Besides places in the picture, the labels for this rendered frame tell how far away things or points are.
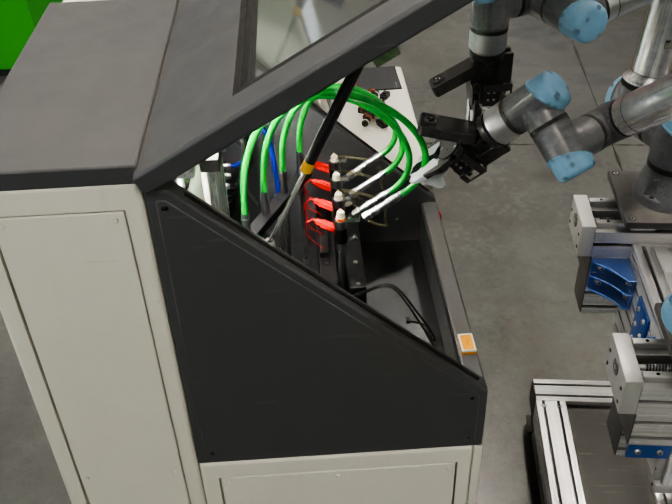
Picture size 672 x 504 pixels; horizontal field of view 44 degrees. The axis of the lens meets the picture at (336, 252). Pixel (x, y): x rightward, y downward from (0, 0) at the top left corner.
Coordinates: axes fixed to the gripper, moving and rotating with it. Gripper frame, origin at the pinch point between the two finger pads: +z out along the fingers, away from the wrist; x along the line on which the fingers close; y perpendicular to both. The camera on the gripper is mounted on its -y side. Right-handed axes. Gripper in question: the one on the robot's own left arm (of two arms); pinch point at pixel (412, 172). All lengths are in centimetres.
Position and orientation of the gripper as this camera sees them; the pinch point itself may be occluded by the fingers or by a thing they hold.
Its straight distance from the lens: 171.0
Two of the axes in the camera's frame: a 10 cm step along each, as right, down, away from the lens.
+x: 1.5, -7.7, 6.3
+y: 7.6, 4.9, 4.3
